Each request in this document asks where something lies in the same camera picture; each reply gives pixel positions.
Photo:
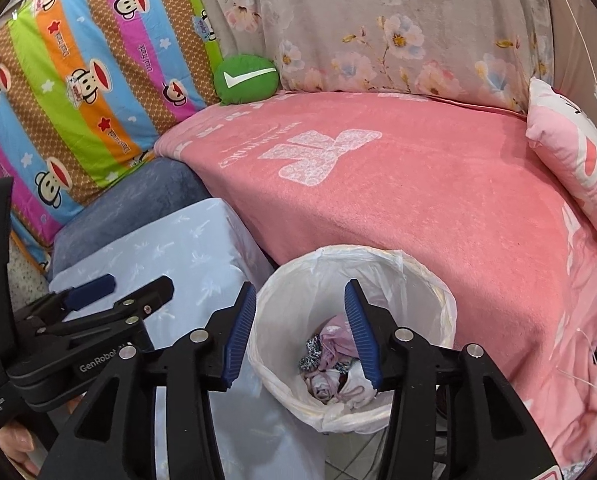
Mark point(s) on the blue grey velvet cushion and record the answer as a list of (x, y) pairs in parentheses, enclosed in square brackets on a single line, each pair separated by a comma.
[(155, 190)]

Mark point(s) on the white cloth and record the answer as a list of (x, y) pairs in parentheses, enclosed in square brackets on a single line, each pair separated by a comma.
[(347, 385)]

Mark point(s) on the pink towel blanket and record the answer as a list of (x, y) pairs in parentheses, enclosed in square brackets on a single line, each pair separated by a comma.
[(457, 188)]

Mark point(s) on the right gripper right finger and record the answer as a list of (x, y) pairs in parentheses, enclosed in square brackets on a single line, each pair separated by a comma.
[(450, 407)]

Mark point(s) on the grey floral quilt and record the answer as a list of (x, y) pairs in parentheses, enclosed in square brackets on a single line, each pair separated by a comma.
[(476, 51)]

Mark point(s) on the white lined trash bin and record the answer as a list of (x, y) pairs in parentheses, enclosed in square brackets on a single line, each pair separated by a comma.
[(301, 344)]

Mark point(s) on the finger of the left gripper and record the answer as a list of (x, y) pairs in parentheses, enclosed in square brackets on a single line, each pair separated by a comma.
[(55, 306), (140, 303)]

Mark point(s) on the operator left hand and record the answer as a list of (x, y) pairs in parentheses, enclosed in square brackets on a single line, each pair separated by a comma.
[(17, 443)]

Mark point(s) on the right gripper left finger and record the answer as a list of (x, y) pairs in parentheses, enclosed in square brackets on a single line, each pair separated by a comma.
[(111, 434)]

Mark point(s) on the colourful monkey striped quilt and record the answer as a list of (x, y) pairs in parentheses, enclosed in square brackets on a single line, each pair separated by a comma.
[(86, 89)]

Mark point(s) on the small pink cartoon pillow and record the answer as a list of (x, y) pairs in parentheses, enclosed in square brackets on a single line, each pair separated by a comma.
[(565, 140)]

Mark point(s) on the leopard print hair band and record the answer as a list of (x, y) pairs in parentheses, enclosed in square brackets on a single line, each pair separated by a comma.
[(311, 360)]

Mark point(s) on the green checkmark plush cushion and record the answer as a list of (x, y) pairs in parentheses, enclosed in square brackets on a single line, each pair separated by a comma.
[(245, 78)]

